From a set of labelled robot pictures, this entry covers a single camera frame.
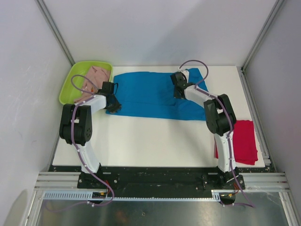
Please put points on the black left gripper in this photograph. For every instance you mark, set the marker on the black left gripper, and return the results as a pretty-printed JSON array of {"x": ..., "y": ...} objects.
[{"x": 117, "y": 106}]

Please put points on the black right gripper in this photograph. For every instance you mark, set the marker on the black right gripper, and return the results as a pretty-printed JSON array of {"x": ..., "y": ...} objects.
[{"x": 176, "y": 96}]

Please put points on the blue t shirt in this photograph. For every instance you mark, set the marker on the blue t shirt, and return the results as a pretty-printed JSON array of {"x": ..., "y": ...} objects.
[{"x": 151, "y": 95}]

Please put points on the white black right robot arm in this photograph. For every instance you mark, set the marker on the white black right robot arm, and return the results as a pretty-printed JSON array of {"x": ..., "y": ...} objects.
[{"x": 219, "y": 114}]

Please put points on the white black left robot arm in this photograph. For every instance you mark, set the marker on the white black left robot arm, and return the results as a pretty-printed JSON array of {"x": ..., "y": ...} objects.
[{"x": 76, "y": 123}]

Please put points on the pink t shirt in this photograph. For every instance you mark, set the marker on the pink t shirt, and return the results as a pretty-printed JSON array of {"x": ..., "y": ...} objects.
[{"x": 93, "y": 81}]

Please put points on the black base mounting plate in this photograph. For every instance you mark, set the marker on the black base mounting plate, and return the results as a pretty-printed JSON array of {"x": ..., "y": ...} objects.
[{"x": 119, "y": 177}]

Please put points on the folded red t shirt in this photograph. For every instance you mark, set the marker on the folded red t shirt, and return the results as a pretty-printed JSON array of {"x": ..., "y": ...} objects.
[{"x": 244, "y": 144}]

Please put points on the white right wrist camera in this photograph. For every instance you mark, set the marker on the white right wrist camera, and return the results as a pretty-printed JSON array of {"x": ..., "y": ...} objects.
[{"x": 186, "y": 74}]

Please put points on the right aluminium corner post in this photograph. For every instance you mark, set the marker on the right aluminium corner post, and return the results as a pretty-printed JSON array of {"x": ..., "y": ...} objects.
[{"x": 277, "y": 7}]

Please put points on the aluminium corner post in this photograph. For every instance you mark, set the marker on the aluminium corner post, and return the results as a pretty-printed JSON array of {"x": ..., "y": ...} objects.
[
  {"x": 277, "y": 7},
  {"x": 55, "y": 30}
]

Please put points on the aluminium frame rail front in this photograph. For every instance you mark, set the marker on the aluminium frame rail front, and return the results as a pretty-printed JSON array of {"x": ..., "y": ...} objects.
[{"x": 247, "y": 181}]

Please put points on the grey slotted cable duct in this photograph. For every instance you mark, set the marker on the grey slotted cable duct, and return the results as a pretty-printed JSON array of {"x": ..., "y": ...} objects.
[{"x": 211, "y": 196}]

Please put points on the left aluminium corner post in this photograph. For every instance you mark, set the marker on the left aluminium corner post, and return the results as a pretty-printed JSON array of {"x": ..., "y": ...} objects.
[{"x": 55, "y": 30}]

